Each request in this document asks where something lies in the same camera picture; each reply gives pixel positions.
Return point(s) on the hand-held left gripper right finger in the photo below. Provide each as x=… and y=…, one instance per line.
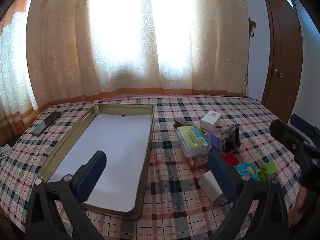
x=222, y=177

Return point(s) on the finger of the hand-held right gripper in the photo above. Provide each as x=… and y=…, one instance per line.
x=287, y=133
x=303, y=125

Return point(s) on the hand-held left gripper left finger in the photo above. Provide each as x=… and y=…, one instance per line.
x=93, y=175

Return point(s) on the white power adapter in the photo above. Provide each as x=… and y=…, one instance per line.
x=211, y=183

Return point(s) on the red building block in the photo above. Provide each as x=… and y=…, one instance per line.
x=230, y=159

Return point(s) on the blue building block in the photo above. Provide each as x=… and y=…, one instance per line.
x=246, y=171

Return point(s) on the copper framed box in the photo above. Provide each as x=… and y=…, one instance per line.
x=198, y=161

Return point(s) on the purple box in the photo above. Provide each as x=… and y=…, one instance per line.
x=213, y=141

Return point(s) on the black hair claw clip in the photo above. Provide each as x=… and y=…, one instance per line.
x=231, y=138

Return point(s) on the green building block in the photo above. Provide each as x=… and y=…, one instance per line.
x=268, y=170

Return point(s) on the clear plastic case green label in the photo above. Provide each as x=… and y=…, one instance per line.
x=193, y=140

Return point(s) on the white cardboard box red label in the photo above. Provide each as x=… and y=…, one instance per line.
x=210, y=120

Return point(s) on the gold metal tin tray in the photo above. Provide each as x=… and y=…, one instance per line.
x=100, y=110

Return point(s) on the brown wooden block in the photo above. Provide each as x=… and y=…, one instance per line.
x=181, y=122

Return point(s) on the person's right hand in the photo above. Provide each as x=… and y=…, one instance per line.
x=300, y=202

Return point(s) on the white paper sheet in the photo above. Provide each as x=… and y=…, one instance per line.
x=120, y=142

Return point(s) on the plaid bedsheet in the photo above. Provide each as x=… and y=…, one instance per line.
x=175, y=192

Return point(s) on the brass door knob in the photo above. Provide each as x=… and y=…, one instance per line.
x=277, y=73

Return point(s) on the black smartphone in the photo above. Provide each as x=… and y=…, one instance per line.
x=46, y=127

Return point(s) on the brown wooden door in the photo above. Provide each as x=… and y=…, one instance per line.
x=282, y=55

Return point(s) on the white knitted cloth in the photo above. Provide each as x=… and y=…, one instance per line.
x=3, y=153

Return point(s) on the beige patterned curtain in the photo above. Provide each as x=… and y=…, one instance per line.
x=62, y=55

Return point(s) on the metal wall hook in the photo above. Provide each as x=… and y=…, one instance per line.
x=252, y=25

